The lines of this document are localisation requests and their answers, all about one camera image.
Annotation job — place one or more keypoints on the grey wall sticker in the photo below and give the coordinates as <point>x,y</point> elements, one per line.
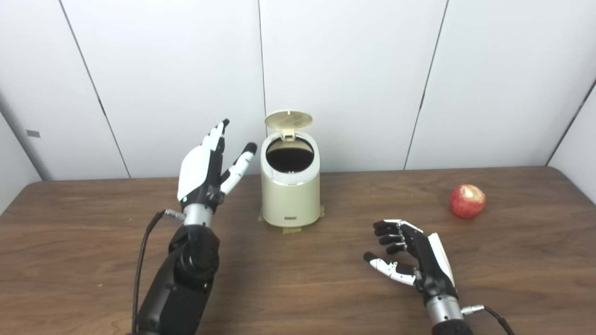
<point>33,133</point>

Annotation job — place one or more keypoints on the red apple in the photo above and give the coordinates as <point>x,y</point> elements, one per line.
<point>467,202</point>

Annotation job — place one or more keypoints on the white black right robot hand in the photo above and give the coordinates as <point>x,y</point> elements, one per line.
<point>428,260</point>

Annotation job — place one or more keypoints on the cream-colored bin body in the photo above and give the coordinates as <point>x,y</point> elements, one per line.
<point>291,200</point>

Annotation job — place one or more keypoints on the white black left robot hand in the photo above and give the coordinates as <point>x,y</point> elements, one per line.
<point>195,172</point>

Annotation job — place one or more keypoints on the cream round bin lid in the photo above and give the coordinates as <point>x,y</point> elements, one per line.
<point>288,120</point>

